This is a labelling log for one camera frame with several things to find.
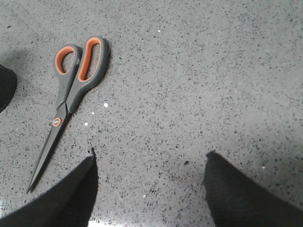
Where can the black mesh pen cup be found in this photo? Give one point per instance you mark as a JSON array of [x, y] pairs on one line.
[[8, 85]]

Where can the grey orange scissors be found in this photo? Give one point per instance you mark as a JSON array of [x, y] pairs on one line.
[[71, 66]]

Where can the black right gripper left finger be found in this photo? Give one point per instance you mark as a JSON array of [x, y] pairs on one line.
[[68, 204]]

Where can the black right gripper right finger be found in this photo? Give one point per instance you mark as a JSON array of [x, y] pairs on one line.
[[235, 200]]

